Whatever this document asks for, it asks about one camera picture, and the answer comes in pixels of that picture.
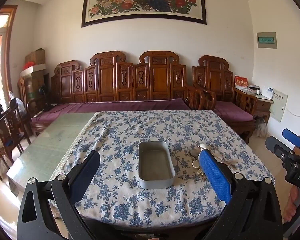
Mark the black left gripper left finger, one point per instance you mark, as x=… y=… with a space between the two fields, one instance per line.
x=35 y=219

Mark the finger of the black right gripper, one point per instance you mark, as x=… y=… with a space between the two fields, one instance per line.
x=278 y=148

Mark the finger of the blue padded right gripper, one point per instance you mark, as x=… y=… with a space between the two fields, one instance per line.
x=291 y=137

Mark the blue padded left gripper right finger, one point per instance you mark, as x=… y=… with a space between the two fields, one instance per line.
x=252 y=208

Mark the large metal spoon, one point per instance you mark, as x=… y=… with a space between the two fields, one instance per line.
x=195 y=152

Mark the person's right hand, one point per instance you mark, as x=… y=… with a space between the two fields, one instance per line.
x=290 y=208

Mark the small fluffy dog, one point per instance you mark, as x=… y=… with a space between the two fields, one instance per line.
x=260 y=128

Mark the wooden side table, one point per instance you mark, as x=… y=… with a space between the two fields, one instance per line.
x=262 y=108

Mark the white router box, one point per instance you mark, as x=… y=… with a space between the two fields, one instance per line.
x=267 y=92

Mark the purple armchair cushion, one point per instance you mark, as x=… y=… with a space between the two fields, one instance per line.
x=231 y=113

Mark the blue floral tablecloth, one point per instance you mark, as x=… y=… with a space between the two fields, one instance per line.
x=115 y=196

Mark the red card on table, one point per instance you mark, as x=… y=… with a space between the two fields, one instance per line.
x=241 y=82

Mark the wooden dining chair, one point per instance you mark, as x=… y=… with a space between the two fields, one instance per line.
x=12 y=132

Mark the grey metal utensil tray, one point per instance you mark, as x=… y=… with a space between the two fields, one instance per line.
x=155 y=170

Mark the purple sofa cushion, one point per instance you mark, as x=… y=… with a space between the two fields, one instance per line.
x=110 y=108

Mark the carved wooden sofa bench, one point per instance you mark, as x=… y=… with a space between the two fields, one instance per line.
x=110 y=78

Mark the peacock flower framed painting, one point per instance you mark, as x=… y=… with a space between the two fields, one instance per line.
x=100 y=11

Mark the white wall panel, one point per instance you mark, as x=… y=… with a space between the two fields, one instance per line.
x=278 y=106

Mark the grey wall electrical box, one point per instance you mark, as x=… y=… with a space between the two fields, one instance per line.
x=267 y=40

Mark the wooden door frame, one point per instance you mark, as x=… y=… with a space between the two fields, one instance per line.
x=7 y=15

